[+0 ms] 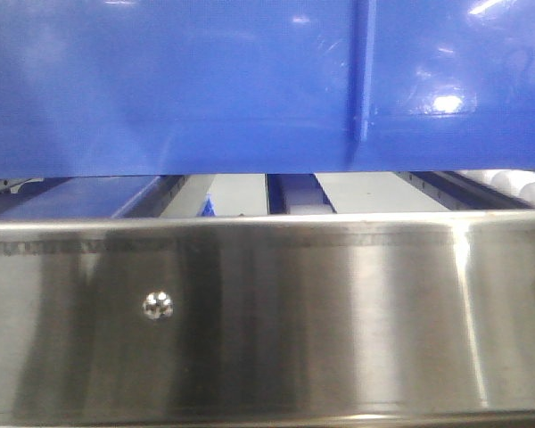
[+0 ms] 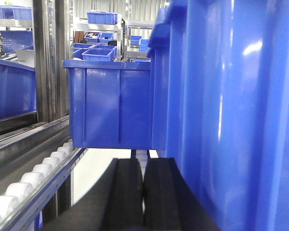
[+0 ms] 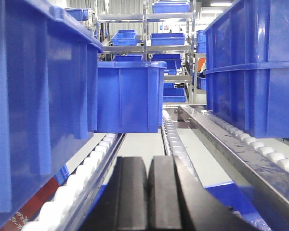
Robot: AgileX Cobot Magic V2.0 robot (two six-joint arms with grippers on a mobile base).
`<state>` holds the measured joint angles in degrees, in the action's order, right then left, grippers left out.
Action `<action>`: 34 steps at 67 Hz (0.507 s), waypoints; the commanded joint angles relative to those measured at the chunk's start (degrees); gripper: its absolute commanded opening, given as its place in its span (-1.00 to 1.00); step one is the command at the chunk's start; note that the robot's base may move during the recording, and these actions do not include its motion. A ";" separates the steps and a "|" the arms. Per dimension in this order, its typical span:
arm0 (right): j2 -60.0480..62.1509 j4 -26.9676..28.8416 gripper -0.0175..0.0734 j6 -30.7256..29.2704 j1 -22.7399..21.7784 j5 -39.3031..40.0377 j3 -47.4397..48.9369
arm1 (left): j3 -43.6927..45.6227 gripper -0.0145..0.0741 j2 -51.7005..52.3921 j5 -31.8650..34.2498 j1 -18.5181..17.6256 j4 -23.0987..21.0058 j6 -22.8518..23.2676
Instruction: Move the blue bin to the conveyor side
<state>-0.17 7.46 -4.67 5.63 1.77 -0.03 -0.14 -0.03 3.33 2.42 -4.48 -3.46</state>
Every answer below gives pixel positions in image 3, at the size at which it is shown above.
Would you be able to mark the blue bin lower shelf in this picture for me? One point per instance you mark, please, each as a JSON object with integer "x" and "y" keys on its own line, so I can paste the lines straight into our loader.
{"x": 173, "y": 62}

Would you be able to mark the right roller track rail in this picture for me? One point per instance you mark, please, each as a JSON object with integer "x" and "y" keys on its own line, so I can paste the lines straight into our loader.
{"x": 263, "y": 182}

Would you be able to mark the large blue plastic bin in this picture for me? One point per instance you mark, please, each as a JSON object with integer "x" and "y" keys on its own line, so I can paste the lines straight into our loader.
{"x": 48, "y": 96}

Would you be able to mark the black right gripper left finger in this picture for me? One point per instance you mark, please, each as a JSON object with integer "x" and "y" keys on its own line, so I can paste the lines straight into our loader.
{"x": 123, "y": 203}

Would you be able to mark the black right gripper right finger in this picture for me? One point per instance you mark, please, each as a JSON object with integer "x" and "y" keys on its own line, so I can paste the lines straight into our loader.
{"x": 178, "y": 202}

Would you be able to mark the blue bin shelf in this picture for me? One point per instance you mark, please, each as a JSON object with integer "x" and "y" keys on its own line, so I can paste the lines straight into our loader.
{"x": 171, "y": 6}
{"x": 163, "y": 39}
{"x": 174, "y": 95}
{"x": 173, "y": 62}
{"x": 125, "y": 38}

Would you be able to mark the white roller track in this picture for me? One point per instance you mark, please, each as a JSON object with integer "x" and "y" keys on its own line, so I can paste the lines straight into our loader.
{"x": 73, "y": 201}
{"x": 173, "y": 144}

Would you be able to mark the middle white roller track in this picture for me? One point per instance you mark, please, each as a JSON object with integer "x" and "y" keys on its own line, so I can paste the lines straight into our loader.
{"x": 173, "y": 144}

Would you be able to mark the metal flow rack shelving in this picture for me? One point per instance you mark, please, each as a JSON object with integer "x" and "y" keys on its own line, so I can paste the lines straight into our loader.
{"x": 114, "y": 15}

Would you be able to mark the blue bin middle shelf left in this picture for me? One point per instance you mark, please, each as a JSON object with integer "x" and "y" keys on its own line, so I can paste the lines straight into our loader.
{"x": 125, "y": 38}

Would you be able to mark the blue bin on rollers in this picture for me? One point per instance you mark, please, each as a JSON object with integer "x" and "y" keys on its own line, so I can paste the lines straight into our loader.
{"x": 129, "y": 98}

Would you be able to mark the blue bin middle shelf right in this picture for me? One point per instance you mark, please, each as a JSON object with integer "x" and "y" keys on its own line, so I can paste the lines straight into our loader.
{"x": 163, "y": 39}

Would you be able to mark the stacked blue bins right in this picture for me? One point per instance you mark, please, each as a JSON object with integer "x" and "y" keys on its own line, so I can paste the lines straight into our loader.
{"x": 248, "y": 67}

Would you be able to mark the blue bin below rack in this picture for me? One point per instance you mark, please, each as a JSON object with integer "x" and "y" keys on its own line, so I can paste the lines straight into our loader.
{"x": 230, "y": 195}

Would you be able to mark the left white roller track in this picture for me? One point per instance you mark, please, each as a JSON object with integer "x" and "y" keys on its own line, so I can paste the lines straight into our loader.
{"x": 73, "y": 201}

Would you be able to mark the blue bin bottom shelf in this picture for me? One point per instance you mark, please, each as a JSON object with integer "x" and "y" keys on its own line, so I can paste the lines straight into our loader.
{"x": 174, "y": 95}

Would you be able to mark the blue bin top shelf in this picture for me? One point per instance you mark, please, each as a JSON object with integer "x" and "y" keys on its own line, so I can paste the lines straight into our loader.
{"x": 171, "y": 6}

